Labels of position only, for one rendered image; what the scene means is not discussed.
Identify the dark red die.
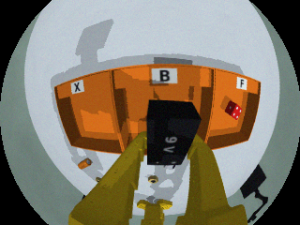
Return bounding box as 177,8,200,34
225,101,242,120

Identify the orange battery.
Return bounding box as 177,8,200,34
78,158,92,169

